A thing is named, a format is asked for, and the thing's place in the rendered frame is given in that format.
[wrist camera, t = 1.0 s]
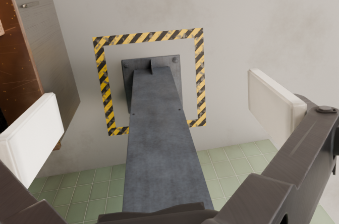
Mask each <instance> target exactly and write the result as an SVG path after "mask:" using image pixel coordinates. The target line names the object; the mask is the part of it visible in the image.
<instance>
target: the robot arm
mask: <svg viewBox="0 0 339 224"><path fill-rule="evenodd" d="M248 108H249V111H250V112H251V113H252V114H253V116H254V117H255V118H256V119H257V120H258V122H259V123H260V124H261V125H262V126H263V128H264V129H265V130H266V131H267V132H268V134H269V135H270V136H271V137H272V139H273V140H274V141H275V142H276V143H277V145H278V146H279V147H280V150H279V151H278V152H277V154H276V155H275V156H274V158H273V159H272V160H271V162H270V163H269V164H268V166H267V167H266V168H265V169H264V171H263V172H262V173H261V174H260V175H259V174H255V173H251V174H249V175H248V177H246V179H245V180H244V182H243V183H242V184H241V185H240V186H239V188H238V189H237V190H236V191H235V193H234V194H233V195H232V196H231V197H230V199H229V200H228V201H227V202H226V204H225V205H224V206H223V207H222V209H221V210H220V211H217V210H211V209H205V207H204V202H195V203H187V204H179V205H175V206H172V207H169V208H166V209H162V210H159V211H156V212H152V213H145V212H127V211H123V212H115V213H107V214H99V216H98V220H97V223H94V224H310V221H311V219H312V217H313V214H314V212H315V210H316V207H317V205H318V203H319V200H320V198H321V196H322V194H323V191H324V189H325V187H326V184H327V182H328V180H329V177H330V175H331V173H332V172H333V175H335V171H336V158H337V156H339V109H337V108H335V107H331V106H327V105H322V106H318V105H316V104H315V103H313V102H312V101H310V100H309V99H307V98H306V97H304V96H303V95H299V94H296V93H294V94H292V93H291V92H289V91H288V90H287V89H285V88H284V87H283V86H281V85H280V84H278V83H277V82H276V81H274V80H273V79H272V78H270V77H269V76H267V75H266V74H265V73H263V72H262V71H261V70H259V69H258V68H252V69H249V70H248ZM63 133H64V128H63V124H62V120H61V116H60V112H59V107H58V103H57V99H56V96H55V94H54V93H53V92H51V93H45V94H43V95H42V96H41V97H40V98H39V99H38V100H37V101H36V102H35V103H34V104H33V105H32V106H31V107H29V108H28V109H27V110H26V111H25V112H24V113H23V114H22V115H21V116H20V117H19V118H18V119H16V120H15V121H14V122H13V123H12V124H11V125H10V126H9V127H8V128H7V129H6V130H5V131H4V132H2V133H0V224H69V223H68V222H67V221H66V220H65V219H64V218H63V217H62V216H61V215H60V214H59V213H58V212H57V211H56V210H55V209H54V208H53V207H52V206H51V205H50V204H49V203H48V201H47V200H45V199H43V200H41V201H38V200H37V199H36V198H35V197H34V196H33V195H32V194H31V193H30V191H29V190H28V188H29V186H30V184H31V183H32V181H33V180H34V178H35V177H36V175H37V173H38V172H39V170H40V169H41V167H42V166H43V164H44V163H45V161H46V159H47V158H48V156H49V155H50V153H51V152H52V150H53V149H54V147H55V145H56V144H57V142H58V141H59V139H60V138H61V136H62V134H63Z"/></svg>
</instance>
